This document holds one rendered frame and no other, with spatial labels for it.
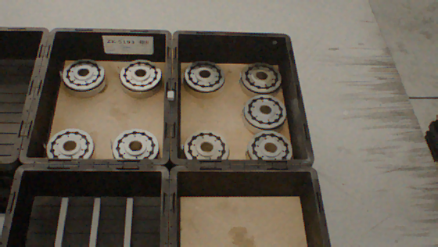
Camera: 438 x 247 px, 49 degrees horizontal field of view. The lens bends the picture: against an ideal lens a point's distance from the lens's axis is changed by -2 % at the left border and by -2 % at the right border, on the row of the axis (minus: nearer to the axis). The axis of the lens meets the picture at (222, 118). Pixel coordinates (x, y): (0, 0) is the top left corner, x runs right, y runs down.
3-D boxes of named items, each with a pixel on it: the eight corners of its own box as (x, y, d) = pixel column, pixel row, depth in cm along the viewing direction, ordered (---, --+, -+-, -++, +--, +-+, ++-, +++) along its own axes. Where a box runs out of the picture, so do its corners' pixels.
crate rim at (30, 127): (52, 34, 121) (51, 26, 119) (172, 37, 124) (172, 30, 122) (19, 170, 97) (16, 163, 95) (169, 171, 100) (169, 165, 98)
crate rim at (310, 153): (172, 37, 124) (172, 30, 122) (288, 40, 127) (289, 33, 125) (170, 171, 100) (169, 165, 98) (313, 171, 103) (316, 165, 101)
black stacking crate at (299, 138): (172, 63, 132) (173, 31, 123) (281, 66, 135) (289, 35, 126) (170, 194, 107) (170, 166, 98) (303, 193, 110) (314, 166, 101)
